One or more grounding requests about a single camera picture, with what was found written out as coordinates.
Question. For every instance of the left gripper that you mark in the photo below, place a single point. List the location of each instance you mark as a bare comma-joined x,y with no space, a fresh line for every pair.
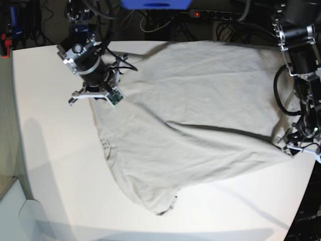
295,141

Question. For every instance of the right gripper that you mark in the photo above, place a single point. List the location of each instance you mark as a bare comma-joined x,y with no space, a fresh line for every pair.
102,83

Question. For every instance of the beige t-shirt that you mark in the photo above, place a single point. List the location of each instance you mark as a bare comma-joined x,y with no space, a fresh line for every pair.
193,113

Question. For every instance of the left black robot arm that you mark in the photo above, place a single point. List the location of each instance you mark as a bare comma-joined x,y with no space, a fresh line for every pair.
293,25

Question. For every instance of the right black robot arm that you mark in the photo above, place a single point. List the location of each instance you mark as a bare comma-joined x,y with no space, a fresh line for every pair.
82,54

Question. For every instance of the blue plastic bin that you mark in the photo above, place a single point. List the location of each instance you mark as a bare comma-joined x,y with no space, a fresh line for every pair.
156,4

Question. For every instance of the red and blue clamp tool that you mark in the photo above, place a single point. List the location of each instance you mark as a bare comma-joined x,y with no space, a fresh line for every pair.
8,28

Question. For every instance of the black power strip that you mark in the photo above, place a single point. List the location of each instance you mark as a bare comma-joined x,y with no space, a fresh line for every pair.
214,15

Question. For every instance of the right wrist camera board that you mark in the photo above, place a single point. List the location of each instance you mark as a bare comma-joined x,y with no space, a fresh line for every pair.
115,96

